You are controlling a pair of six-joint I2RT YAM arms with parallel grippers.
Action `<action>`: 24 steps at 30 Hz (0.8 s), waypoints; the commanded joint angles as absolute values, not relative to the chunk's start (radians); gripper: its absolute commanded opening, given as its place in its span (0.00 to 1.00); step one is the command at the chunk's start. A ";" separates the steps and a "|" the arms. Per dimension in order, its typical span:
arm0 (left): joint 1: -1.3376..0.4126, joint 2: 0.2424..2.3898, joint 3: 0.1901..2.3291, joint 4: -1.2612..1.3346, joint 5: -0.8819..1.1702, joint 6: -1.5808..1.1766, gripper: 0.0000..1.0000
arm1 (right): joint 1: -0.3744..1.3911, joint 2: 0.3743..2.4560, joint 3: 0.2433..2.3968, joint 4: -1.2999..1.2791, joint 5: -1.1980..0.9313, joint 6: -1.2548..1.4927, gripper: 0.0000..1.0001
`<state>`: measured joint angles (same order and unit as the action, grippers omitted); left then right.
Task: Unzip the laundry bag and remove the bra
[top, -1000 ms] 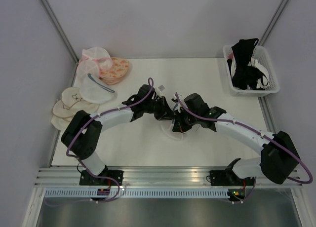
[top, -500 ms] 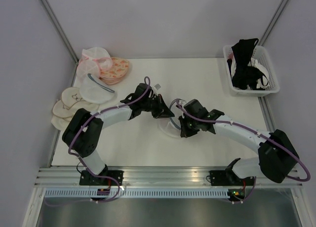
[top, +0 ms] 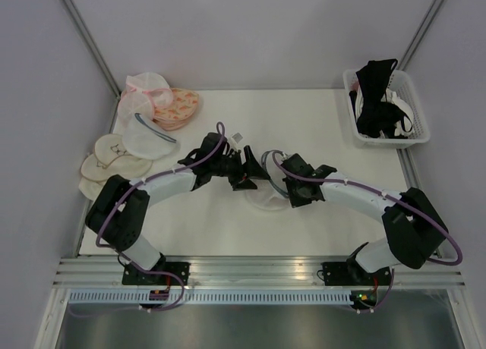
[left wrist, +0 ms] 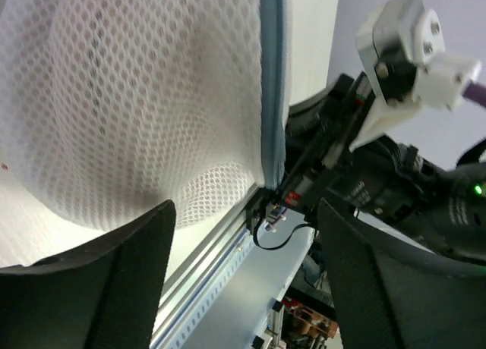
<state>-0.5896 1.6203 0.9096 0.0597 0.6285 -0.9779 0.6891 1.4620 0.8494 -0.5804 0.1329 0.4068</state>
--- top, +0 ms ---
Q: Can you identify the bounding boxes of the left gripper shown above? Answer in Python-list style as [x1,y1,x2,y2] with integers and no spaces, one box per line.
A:
[211,146,270,191]

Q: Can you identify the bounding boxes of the white mesh bag blue zipper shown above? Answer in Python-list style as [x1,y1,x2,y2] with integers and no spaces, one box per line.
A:
[245,149,290,212]

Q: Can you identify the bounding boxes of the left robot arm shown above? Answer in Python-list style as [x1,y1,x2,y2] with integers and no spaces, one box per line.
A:
[85,133,270,285]

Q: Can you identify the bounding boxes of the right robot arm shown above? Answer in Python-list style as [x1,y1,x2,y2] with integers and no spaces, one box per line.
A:
[278,153,448,285]

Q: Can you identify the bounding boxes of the orange patterned laundry bag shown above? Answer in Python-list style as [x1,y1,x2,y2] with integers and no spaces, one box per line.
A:
[153,88,200,131]

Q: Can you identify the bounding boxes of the black bra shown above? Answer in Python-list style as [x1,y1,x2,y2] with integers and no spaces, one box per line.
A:
[356,58,399,138]

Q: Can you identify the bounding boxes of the white mesh bag blue trim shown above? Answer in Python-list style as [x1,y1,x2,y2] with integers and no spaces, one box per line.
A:
[121,113,178,161]

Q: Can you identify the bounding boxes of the beige laundry bag middle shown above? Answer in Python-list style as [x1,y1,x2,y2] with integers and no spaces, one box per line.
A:
[80,154,153,183]

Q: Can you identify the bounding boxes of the beige laundry bag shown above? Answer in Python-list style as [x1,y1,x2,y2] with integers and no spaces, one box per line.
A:
[78,177,107,201]
[93,134,129,165]
[80,154,153,183]

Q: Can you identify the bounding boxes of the white bra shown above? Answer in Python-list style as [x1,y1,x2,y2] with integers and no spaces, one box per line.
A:
[384,89,414,139]

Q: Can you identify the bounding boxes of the pink trimmed mesh bag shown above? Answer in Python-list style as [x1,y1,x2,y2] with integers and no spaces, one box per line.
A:
[117,91,154,127]

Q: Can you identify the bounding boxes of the pink mesh bag top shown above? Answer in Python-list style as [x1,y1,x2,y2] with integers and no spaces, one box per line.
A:
[125,72,170,95]

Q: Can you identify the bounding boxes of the beige laundry bag top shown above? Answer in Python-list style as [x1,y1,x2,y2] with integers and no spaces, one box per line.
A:
[93,134,129,165]

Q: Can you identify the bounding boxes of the beige laundry bag bottom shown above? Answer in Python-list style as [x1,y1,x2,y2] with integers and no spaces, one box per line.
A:
[78,177,107,201]

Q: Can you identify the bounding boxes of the white plastic basket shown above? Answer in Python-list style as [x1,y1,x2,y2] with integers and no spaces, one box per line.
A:
[347,70,431,149]

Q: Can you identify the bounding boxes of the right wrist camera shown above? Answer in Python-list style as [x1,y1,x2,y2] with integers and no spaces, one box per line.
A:
[273,150,291,163]

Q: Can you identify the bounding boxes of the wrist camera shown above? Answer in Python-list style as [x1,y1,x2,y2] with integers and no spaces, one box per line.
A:
[230,133,243,144]
[273,150,291,163]

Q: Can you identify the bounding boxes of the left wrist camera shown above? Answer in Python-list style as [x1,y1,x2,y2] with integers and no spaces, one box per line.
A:
[230,133,243,144]

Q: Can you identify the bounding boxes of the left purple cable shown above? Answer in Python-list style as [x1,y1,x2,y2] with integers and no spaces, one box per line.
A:
[94,121,229,248]

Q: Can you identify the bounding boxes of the purple cable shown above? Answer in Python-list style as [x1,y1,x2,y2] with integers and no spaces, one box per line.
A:
[94,121,229,248]
[273,151,464,266]

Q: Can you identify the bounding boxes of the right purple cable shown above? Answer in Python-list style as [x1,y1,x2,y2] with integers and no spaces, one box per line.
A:
[273,151,464,266]

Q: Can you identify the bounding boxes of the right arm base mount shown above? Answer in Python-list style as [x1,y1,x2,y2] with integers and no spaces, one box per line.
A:
[316,262,368,287]

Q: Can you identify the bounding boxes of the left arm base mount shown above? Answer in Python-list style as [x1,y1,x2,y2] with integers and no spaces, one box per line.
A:
[121,262,190,286]

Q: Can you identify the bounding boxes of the aluminium rail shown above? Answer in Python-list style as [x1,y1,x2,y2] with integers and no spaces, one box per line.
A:
[53,255,465,290]

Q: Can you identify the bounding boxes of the white slotted cable duct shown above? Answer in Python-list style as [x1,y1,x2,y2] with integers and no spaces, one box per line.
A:
[69,289,352,305]

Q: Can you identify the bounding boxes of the right aluminium frame post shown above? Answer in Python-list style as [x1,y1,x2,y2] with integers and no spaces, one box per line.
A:
[397,0,447,71]

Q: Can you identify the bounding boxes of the aluminium frame post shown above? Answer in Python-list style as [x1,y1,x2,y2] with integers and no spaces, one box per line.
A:
[59,0,122,98]
[397,0,447,71]

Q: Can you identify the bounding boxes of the left aluminium frame post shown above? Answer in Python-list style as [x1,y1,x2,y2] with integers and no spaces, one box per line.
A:
[59,0,122,98]

